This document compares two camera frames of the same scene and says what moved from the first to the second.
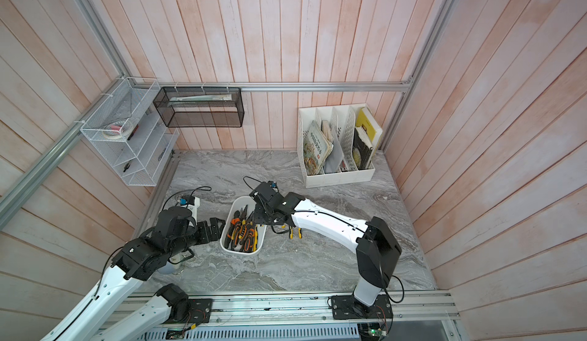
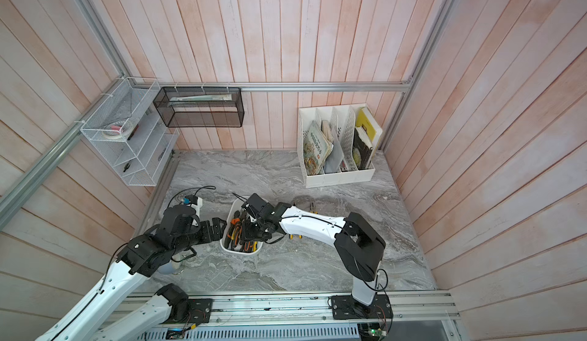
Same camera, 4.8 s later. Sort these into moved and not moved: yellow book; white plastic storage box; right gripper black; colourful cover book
Moved: right gripper black
Not moved: yellow book; white plastic storage box; colourful cover book
